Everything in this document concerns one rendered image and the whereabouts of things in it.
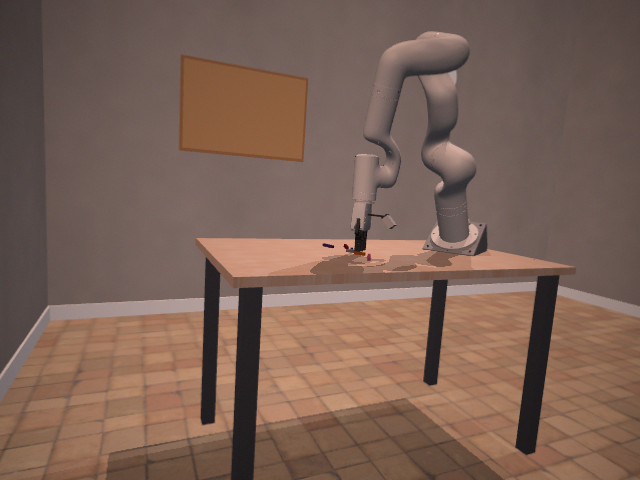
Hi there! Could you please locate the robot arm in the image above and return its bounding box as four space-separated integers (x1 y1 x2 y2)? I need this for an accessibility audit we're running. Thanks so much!
352 32 479 250

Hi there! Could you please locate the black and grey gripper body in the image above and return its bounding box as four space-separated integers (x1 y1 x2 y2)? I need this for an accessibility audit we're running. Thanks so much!
351 201 374 232

